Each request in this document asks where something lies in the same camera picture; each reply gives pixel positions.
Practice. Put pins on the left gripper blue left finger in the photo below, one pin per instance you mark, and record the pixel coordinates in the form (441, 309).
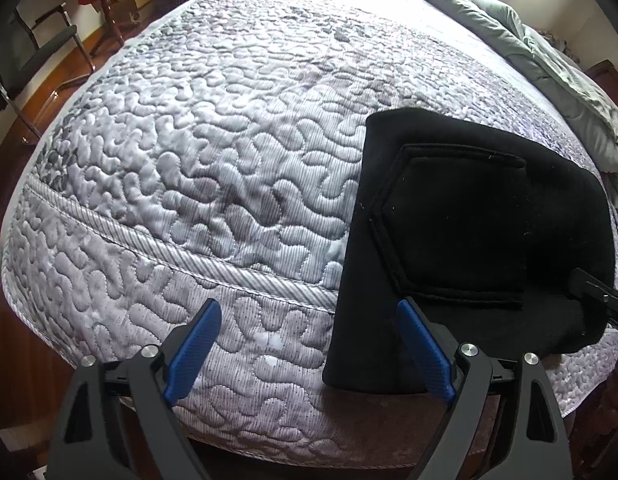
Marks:
(186, 349)

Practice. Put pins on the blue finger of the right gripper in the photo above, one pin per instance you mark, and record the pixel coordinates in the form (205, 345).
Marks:
(591, 279)

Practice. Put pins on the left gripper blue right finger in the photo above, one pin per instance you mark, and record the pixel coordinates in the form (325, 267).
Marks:
(431, 347)

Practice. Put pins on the black pants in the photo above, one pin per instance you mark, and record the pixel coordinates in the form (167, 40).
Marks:
(485, 230)

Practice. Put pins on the grey green comforter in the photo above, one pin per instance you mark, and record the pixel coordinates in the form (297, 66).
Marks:
(587, 109)

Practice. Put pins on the quilted lavender bedspread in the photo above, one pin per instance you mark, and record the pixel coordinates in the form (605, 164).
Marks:
(218, 155)

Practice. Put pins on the wooden headboard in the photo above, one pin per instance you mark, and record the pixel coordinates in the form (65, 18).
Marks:
(606, 76)

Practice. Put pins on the wooden coat rack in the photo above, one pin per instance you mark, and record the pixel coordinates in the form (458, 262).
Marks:
(111, 31)

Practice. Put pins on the black mesh chair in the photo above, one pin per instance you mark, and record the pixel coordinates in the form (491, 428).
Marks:
(21, 57)

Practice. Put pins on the cardboard box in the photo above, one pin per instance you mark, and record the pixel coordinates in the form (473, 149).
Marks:
(132, 11)

